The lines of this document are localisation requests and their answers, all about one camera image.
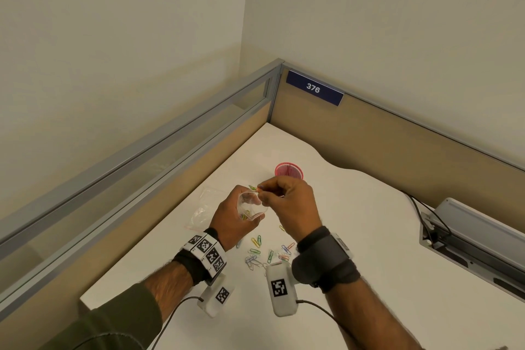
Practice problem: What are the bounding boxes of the person's left hand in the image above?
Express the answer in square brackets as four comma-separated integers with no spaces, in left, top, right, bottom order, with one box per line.
[209,184,266,251]

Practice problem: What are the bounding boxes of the person's right hand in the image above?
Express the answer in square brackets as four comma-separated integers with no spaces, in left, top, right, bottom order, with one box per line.
[257,175,323,244]

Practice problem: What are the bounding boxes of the clear plastic bag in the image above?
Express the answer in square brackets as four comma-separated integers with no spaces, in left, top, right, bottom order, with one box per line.
[188,185,224,228]

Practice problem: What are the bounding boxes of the clear plastic cup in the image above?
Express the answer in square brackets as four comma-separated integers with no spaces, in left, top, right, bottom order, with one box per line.
[237,189,270,248]

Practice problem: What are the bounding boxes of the pile of coloured paper clips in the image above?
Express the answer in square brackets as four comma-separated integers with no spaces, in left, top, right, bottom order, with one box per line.
[244,224,297,272]

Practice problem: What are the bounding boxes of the person's left forearm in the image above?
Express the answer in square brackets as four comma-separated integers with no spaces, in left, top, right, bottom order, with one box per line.
[143,261,196,322]

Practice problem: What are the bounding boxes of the person's right forearm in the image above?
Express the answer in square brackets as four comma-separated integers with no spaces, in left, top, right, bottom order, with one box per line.
[326,276,423,350]

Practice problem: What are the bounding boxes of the left wristband with marker tags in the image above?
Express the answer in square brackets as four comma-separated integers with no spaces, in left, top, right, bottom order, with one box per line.
[172,229,229,285]

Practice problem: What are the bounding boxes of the white cup with red rim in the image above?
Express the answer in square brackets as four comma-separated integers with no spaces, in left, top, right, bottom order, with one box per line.
[275,162,305,180]

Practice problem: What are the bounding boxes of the black right wristband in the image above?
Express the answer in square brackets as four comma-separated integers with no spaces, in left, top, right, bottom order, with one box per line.
[291,225,361,294]

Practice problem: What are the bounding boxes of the grey framed glass partition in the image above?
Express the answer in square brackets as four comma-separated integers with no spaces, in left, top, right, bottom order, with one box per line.
[0,58,284,322]

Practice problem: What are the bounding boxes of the beige partition panel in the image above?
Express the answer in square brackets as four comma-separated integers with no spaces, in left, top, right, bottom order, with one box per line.
[269,65,525,236]

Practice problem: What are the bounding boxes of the blue number sign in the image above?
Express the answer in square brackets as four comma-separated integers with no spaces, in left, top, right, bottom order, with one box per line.
[285,69,345,107]

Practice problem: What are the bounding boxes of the olive green sleeve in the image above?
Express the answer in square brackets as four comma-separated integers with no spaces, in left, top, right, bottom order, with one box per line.
[39,283,163,350]

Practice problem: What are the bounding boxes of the grey desk power box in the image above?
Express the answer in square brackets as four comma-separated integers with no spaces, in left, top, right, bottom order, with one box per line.
[419,197,525,301]

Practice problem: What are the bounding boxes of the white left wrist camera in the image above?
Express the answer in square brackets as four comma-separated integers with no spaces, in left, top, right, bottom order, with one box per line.
[196,273,235,318]

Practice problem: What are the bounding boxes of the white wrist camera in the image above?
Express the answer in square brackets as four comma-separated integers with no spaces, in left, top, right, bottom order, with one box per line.
[266,261,299,318]
[196,273,235,318]

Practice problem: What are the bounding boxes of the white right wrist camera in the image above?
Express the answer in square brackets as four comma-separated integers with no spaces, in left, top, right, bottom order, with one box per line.
[266,261,299,318]

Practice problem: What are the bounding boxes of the black left camera cable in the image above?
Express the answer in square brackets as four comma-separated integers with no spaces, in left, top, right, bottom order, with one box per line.
[149,296,204,350]

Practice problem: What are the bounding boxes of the black power box cables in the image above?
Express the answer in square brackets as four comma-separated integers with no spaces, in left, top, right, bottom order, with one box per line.
[404,191,452,248]

